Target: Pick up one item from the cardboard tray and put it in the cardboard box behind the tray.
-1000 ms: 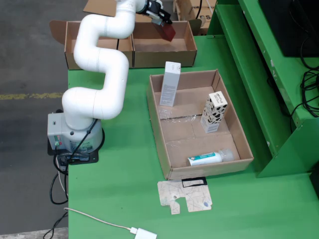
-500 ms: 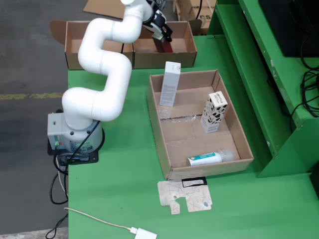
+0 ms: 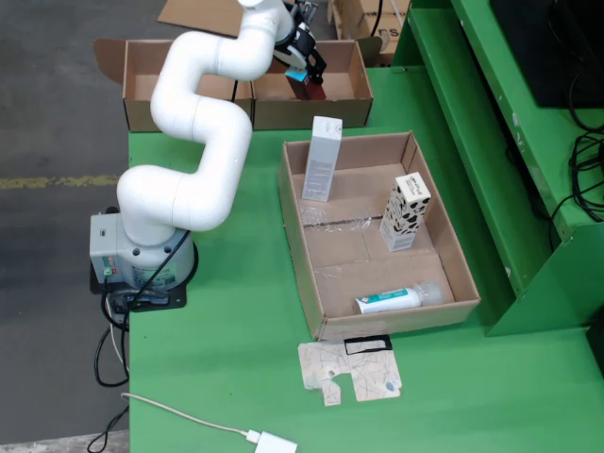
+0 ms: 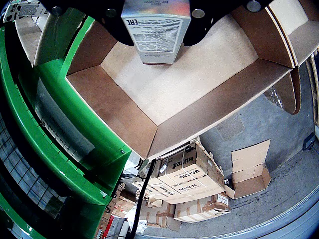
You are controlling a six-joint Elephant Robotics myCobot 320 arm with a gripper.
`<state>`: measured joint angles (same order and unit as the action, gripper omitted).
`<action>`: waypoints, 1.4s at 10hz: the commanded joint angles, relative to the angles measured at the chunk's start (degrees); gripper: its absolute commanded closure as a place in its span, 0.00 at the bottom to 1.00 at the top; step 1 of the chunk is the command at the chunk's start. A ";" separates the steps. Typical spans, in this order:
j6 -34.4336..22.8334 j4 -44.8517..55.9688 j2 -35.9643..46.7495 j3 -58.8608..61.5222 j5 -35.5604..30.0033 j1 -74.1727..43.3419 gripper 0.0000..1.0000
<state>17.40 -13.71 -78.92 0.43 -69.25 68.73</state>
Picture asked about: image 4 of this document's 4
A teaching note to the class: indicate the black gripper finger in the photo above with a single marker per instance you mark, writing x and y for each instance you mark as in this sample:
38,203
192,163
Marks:
104,15
211,12

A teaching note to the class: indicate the dark red tall carton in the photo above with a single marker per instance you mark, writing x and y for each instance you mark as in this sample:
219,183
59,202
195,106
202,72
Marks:
157,37

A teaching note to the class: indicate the shallow cardboard tray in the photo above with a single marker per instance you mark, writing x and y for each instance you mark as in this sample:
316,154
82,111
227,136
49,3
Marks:
27,42

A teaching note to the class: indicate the brown cardboard box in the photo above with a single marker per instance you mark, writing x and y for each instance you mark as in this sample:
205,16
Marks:
174,94
299,25

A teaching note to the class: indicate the small black floor box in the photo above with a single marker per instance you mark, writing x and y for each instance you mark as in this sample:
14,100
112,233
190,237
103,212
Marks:
309,141

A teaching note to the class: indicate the flattened cardboard box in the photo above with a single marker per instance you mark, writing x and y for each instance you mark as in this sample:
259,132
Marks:
249,174

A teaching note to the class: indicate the cardboard box white labels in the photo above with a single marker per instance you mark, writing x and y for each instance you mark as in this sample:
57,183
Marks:
159,189

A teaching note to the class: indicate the taped cardboard box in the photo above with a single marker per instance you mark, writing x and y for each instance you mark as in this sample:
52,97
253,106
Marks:
202,209

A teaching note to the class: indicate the cow print carton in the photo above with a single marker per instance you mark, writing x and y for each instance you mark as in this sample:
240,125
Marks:
25,10

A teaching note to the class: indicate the green metal rack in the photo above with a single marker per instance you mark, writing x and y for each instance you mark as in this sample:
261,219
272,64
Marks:
74,149

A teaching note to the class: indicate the red white printed carton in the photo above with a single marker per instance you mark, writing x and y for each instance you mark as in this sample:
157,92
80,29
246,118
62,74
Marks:
117,211

